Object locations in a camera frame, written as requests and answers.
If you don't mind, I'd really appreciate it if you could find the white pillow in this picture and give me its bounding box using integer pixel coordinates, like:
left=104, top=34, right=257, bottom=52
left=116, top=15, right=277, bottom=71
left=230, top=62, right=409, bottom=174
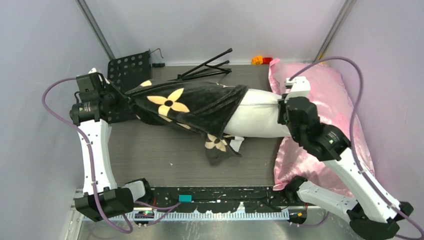
left=224, top=88, right=291, bottom=138

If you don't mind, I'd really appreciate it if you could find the black floral pillowcase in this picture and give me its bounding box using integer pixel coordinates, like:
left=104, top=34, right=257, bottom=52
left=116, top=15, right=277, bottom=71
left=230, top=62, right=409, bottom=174
left=125, top=80, right=249, bottom=166

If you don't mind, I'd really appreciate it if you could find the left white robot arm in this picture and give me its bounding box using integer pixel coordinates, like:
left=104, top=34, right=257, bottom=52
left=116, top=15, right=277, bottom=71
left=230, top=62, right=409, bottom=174
left=69, top=68, right=154, bottom=222

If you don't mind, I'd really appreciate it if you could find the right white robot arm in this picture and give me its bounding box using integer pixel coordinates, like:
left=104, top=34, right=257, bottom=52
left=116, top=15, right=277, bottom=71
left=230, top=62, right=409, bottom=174
left=277, top=76, right=414, bottom=240

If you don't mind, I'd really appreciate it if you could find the pink satin pillow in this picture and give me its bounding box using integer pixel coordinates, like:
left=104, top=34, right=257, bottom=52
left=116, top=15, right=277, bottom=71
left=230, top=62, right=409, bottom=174
left=267, top=58, right=376, bottom=198

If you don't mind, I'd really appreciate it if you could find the black perforated metal plate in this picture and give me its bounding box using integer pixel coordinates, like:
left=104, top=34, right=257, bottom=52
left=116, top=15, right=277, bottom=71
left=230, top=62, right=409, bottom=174
left=105, top=49, right=152, bottom=124

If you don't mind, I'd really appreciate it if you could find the red toy block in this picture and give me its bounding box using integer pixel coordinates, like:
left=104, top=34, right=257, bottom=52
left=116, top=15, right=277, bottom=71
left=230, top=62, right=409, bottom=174
left=262, top=57, right=273, bottom=65

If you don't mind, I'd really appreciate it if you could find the orange toy block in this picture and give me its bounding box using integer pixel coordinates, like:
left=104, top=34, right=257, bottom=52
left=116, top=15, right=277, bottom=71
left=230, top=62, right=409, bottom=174
left=251, top=55, right=264, bottom=65

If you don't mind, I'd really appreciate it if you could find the black folded tripod stand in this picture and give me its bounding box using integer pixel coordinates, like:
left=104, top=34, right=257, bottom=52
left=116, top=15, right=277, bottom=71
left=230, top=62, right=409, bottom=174
left=169, top=48, right=233, bottom=82

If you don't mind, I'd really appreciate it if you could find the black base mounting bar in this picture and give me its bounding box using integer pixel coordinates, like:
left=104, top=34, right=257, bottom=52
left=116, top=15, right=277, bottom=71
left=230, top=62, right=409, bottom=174
left=137, top=186, right=305, bottom=214

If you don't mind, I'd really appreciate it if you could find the teal rectangular block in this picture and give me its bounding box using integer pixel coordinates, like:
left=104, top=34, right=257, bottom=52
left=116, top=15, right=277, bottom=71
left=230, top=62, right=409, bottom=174
left=178, top=194, right=193, bottom=203

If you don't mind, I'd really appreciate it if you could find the white slotted cable duct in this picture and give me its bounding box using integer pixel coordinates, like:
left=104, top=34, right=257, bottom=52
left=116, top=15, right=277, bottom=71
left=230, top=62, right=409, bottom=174
left=82, top=210, right=292, bottom=222

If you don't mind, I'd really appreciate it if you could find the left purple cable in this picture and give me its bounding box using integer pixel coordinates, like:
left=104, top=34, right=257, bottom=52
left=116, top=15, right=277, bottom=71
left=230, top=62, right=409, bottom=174
left=41, top=77, right=182, bottom=235

